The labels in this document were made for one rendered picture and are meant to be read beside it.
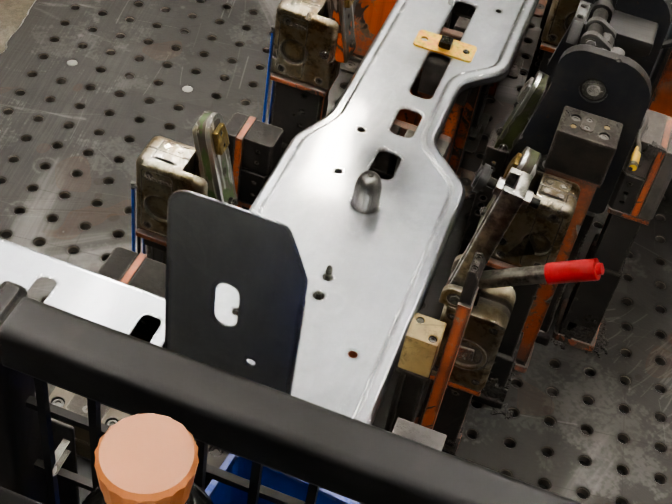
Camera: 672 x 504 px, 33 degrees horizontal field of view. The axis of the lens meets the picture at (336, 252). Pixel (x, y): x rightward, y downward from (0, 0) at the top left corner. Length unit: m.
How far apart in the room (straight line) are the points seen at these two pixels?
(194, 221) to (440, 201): 0.55
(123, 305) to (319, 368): 0.21
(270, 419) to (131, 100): 1.48
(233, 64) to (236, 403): 1.55
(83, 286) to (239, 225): 0.41
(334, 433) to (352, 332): 0.75
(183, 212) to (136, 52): 1.17
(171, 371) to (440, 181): 0.94
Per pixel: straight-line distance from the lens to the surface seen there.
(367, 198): 1.29
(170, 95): 1.91
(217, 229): 0.84
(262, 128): 1.41
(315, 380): 1.15
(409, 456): 0.45
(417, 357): 1.13
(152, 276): 1.25
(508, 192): 1.06
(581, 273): 1.12
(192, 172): 1.31
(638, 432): 1.59
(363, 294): 1.23
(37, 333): 0.47
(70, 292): 1.21
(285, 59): 1.57
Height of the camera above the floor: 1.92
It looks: 47 degrees down
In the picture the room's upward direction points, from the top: 10 degrees clockwise
